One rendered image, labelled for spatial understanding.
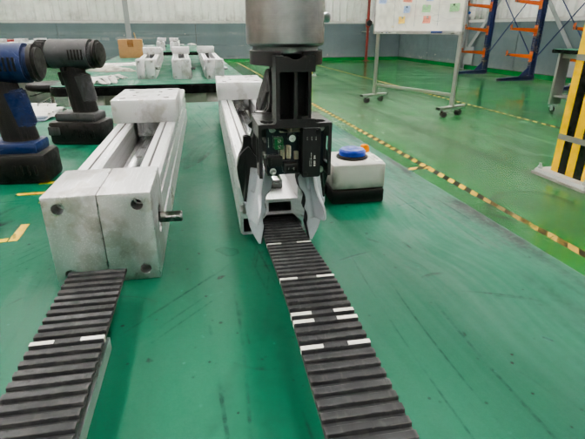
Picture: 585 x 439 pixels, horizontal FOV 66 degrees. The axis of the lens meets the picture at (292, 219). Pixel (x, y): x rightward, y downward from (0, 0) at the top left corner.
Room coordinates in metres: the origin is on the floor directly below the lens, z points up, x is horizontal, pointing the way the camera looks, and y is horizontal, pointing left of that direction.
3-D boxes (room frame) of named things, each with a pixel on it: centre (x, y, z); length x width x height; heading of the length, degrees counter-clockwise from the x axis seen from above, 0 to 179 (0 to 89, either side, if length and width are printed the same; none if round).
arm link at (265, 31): (0.47, 0.00, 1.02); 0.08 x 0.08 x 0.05
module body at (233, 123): (0.91, 0.09, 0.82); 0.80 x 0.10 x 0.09; 10
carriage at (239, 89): (1.16, 0.13, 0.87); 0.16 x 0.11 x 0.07; 10
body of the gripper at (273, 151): (0.46, 0.00, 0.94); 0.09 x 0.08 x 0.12; 11
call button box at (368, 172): (0.66, -0.08, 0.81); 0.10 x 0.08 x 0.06; 100
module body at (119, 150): (0.88, 0.28, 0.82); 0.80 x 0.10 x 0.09; 10
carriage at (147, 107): (0.88, 0.28, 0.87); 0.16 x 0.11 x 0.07; 10
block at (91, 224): (0.44, 0.18, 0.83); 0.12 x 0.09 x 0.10; 100
